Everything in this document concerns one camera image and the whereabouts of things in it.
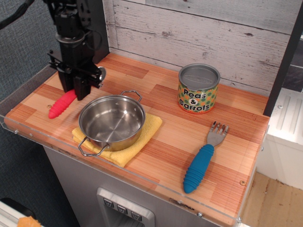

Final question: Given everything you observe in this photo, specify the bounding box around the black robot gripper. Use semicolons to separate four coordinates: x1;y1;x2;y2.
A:
48;35;96;101

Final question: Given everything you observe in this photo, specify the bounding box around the red handled metal spoon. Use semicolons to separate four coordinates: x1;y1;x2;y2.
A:
48;65;106;119

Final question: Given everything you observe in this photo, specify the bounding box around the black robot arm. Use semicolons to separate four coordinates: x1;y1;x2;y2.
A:
45;0;106;100

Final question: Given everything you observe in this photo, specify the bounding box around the stainless steel pot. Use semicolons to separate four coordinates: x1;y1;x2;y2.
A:
78;90;146;157

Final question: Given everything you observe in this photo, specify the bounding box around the yellow folded cloth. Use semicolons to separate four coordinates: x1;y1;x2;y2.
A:
72;113;162;167

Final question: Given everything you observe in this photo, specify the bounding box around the peas and carrots can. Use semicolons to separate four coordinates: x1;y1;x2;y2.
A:
178;63;221;114

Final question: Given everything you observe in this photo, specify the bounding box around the grey toy fridge dispenser panel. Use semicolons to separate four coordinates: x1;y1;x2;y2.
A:
97;187;156;227

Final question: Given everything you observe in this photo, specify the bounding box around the orange object bottom left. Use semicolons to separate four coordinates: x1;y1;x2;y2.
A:
17;216;42;227

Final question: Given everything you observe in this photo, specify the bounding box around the white cabinet at right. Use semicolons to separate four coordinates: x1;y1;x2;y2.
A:
256;88;303;189

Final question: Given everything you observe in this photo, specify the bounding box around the dark left vertical post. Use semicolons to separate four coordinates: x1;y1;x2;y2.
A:
88;0;109;63

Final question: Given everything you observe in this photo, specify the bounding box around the dark vertical post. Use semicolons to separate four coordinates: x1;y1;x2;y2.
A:
263;0;303;117
88;0;109;63

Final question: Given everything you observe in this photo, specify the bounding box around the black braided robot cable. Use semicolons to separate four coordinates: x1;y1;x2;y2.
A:
0;0;36;30

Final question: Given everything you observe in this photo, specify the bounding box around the blue handled metal fork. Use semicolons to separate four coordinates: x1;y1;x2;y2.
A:
183;122;229;194

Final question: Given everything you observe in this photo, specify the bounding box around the dark right vertical post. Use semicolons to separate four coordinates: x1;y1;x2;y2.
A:
263;0;303;117

